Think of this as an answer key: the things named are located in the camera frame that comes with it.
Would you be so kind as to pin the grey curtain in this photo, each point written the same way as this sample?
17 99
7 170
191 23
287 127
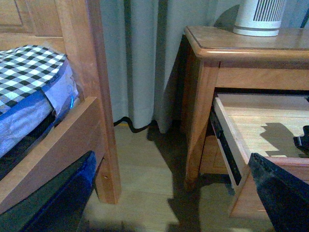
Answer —
142 44

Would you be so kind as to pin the wooden nightstand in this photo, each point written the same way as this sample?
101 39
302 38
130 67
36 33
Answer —
218 58

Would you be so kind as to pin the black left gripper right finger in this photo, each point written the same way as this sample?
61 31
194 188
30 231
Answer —
284 196

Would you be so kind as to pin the wooden drawer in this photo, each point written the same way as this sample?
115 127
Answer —
258 123

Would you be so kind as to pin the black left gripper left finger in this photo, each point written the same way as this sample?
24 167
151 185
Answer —
58 205

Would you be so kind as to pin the white cylindrical air purifier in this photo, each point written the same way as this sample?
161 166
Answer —
261 18

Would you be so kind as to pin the checkered bed sheet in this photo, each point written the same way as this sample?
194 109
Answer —
25 70

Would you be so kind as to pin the wooden bed frame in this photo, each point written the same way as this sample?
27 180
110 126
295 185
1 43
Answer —
73 27

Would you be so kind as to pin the blue white mattress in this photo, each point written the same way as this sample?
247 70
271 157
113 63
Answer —
55 97

